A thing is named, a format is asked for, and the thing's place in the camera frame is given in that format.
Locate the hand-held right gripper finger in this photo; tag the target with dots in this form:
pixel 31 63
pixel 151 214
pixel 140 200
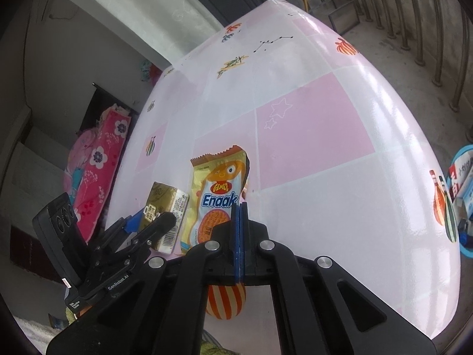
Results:
pixel 235 244
pixel 244 244

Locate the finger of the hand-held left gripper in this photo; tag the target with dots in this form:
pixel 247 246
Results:
pixel 159 225
pixel 135 222

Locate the gold tissue packet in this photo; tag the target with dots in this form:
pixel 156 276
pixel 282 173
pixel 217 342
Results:
pixel 173 199

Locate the orange yellow snack packet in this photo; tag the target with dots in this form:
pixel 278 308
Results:
pixel 218 192

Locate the blue plastic basket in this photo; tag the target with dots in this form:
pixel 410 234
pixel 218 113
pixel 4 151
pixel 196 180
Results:
pixel 452 177

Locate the plastic bottle with blue label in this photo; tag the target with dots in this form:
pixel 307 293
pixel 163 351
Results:
pixel 463 227

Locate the blue white medicine box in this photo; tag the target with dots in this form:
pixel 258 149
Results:
pixel 467 203

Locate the red white snack bag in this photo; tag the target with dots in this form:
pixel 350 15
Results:
pixel 462 170

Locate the pink floral quilt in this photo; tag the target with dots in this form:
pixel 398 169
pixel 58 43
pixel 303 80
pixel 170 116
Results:
pixel 107 148

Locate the white fleece blanket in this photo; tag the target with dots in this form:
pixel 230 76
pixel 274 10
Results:
pixel 33 329

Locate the green fuzzy garment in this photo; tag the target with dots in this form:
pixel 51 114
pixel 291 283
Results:
pixel 214 349

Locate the dark wooden board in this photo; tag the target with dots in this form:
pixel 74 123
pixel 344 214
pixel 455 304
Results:
pixel 96 107

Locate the pink white patterned table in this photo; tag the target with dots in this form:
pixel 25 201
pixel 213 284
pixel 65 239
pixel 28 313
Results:
pixel 314 137

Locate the colourful cloth pile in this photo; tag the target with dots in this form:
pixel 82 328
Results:
pixel 147 70

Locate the white curtain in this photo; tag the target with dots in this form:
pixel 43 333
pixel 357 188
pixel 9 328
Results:
pixel 166 14

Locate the metal balcony railing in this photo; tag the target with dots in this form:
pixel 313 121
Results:
pixel 417 26

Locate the grey metal frame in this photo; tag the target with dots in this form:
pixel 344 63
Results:
pixel 343 16

